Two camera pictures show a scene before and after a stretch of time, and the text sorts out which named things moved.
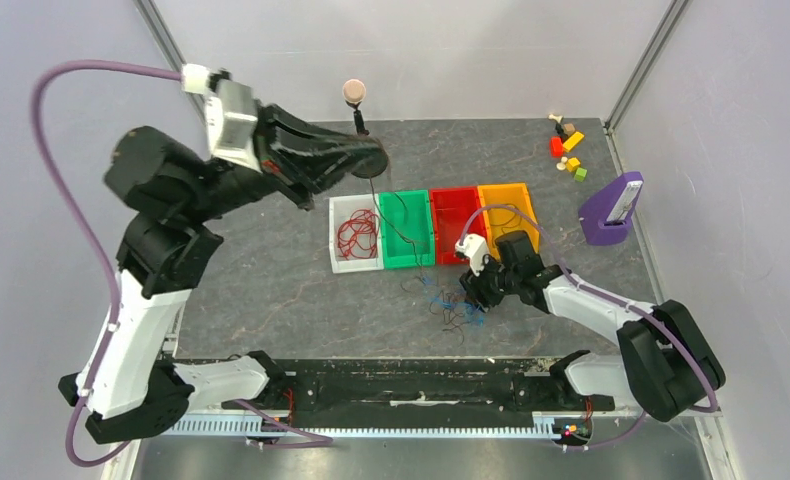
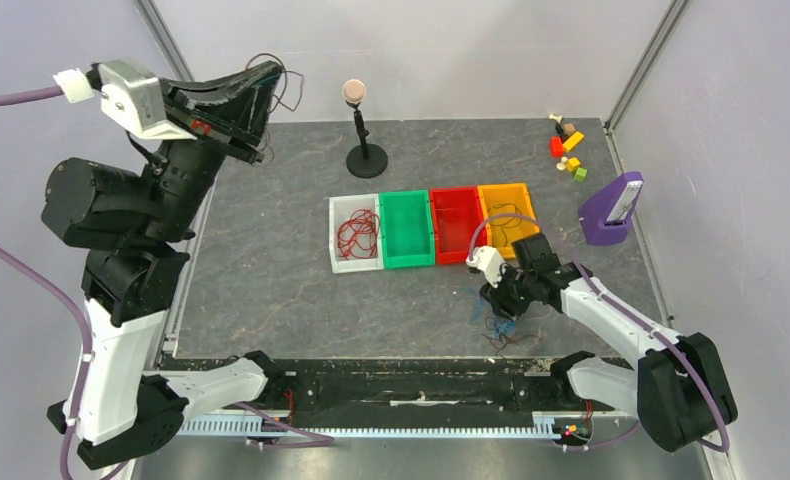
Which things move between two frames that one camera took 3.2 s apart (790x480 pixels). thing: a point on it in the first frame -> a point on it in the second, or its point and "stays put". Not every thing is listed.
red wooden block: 556,146 stays put
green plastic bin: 407,228 stays put
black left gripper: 288,149 -> 231,110
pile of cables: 443,312 -> 499,341
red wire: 357,235 stays put
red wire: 357,236 stays put
